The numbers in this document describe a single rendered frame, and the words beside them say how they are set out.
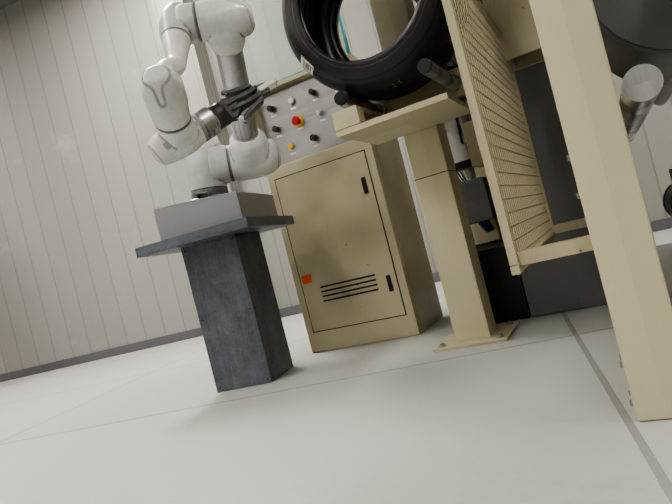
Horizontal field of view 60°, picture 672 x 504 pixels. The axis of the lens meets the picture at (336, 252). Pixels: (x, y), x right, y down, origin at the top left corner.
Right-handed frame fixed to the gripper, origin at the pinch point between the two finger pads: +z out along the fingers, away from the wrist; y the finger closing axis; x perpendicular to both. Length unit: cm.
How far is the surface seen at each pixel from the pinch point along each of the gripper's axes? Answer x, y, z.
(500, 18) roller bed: 12, 30, 72
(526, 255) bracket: 47, 91, -7
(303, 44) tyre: 4.1, -3.7, 17.4
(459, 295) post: -44, 85, 21
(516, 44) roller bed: 10, 39, 70
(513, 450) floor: 41, 116, -34
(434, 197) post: -32, 54, 34
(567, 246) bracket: 51, 95, -1
